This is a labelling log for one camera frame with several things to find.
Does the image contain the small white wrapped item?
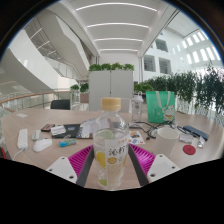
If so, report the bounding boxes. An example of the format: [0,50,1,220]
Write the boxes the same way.
[197,135,206,149]

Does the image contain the black chair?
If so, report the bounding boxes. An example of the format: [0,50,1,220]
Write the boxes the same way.
[50,99,72,111]

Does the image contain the ceiling strip lights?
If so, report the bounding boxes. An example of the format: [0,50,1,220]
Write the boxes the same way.
[74,1,159,54]

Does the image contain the tangle of black cables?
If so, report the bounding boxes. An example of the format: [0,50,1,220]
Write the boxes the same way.
[129,120,188,141]

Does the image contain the potted green plants by railing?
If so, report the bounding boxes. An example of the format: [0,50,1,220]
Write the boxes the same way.
[69,83,90,101]

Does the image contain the red and black case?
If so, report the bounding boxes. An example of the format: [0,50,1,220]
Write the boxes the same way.
[40,123,56,133]

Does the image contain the green tote bag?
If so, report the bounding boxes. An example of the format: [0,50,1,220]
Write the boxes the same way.
[145,90,177,124]

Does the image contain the white cabinet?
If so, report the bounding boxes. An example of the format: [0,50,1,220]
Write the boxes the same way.
[88,69,135,112]

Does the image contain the clear yellow-capped drink bottle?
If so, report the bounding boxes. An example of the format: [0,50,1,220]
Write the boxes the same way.
[92,96,131,191]

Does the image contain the green plants atop cabinet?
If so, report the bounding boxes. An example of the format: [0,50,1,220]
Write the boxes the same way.
[88,62,136,72]

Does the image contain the stack of white papers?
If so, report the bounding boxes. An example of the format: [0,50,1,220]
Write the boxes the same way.
[75,118,99,140]

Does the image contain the row of green hedge plants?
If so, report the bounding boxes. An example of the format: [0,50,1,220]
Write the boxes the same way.
[143,64,224,116]

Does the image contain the white computer mouse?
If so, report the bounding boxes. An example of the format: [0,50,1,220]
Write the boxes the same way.
[32,137,53,153]

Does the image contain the white power strip cable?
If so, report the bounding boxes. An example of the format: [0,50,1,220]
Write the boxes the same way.
[12,148,24,161]

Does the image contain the white card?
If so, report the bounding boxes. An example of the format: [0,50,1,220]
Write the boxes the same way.
[50,125,67,136]

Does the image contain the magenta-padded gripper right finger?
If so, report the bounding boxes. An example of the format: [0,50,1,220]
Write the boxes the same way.
[128,143,182,187]

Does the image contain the flat round red coaster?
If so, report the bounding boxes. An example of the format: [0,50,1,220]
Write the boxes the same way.
[182,144,197,156]

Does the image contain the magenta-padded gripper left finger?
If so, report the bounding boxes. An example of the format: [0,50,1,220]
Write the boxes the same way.
[45,144,96,188]

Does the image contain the low green planter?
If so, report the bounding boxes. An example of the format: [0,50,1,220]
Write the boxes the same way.
[133,81,155,95]

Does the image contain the colourful sticker sheet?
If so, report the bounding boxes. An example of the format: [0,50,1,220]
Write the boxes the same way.
[128,130,146,146]

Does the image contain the black notebook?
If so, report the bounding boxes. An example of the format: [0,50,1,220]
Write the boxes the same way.
[51,123,83,140]

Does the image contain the small white oval device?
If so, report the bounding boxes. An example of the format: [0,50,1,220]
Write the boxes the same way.
[31,129,42,141]

